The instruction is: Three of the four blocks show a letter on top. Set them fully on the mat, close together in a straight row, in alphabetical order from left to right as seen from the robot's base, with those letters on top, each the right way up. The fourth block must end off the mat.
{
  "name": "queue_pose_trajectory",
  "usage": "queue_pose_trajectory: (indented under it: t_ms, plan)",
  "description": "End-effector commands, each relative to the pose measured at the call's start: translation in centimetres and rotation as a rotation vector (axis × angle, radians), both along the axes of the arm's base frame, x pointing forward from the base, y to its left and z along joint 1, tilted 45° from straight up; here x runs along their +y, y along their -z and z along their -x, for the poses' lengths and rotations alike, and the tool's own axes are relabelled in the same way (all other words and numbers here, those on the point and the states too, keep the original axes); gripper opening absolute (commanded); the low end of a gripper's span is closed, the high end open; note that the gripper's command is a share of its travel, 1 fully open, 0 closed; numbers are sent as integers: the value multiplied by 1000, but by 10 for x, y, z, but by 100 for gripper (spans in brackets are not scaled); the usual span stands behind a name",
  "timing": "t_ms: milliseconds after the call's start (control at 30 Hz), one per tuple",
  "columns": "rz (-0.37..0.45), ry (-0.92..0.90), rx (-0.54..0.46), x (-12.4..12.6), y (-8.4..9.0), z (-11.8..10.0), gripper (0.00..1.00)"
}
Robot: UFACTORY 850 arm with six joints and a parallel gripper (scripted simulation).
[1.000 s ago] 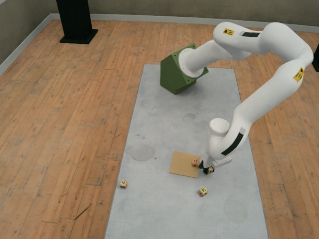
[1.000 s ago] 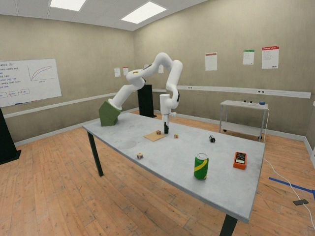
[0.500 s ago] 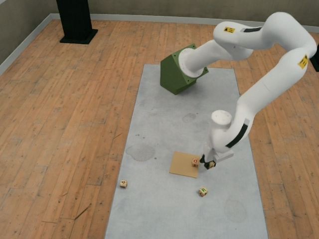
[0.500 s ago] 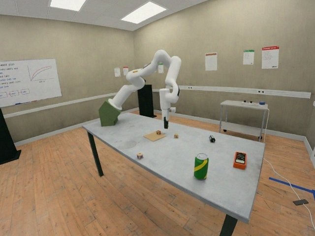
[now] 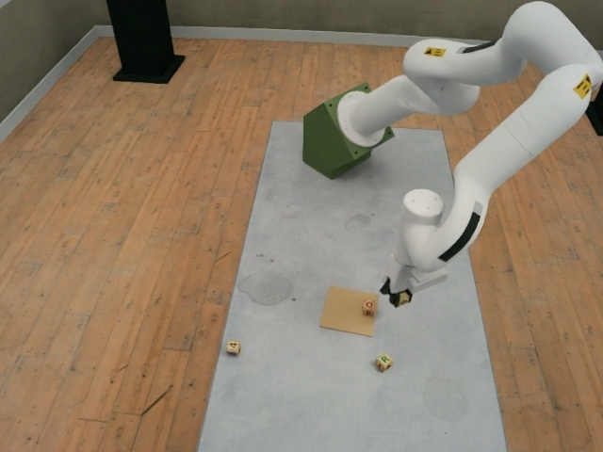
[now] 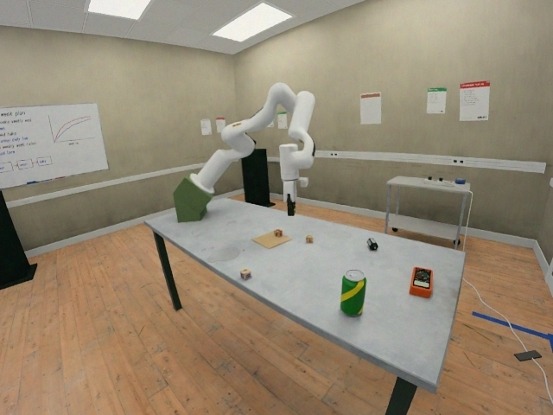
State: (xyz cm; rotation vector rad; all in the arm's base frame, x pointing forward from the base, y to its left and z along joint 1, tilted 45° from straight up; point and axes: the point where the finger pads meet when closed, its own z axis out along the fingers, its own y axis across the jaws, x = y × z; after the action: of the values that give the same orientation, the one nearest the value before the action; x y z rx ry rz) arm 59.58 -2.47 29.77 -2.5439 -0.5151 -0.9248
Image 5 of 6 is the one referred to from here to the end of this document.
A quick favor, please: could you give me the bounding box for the tan square mat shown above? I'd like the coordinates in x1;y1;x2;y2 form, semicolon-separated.
319;285;379;337

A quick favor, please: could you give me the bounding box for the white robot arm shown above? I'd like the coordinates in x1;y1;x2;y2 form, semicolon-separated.
337;2;603;294

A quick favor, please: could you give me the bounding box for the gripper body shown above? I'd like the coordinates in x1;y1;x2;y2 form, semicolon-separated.
383;253;413;293

